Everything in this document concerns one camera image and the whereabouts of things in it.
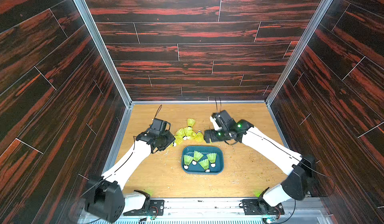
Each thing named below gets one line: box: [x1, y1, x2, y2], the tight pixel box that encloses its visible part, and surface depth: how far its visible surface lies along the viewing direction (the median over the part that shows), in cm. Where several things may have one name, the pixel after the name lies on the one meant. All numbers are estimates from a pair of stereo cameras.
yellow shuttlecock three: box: [183, 154, 194, 170], surface depth 88 cm
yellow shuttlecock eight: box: [182, 131, 197, 141], surface depth 100 cm
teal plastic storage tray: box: [181, 162, 224, 175], surface depth 87 cm
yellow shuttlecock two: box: [192, 150, 204, 166], surface depth 90 cm
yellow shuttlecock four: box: [198, 158, 210, 173], surface depth 86 cm
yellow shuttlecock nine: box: [172, 136, 184, 147], surface depth 100 cm
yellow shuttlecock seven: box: [174, 127, 188, 141], surface depth 101 cm
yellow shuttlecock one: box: [206, 153, 217, 168], surface depth 88 cm
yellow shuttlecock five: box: [187, 118, 196, 129], surface depth 107 cm
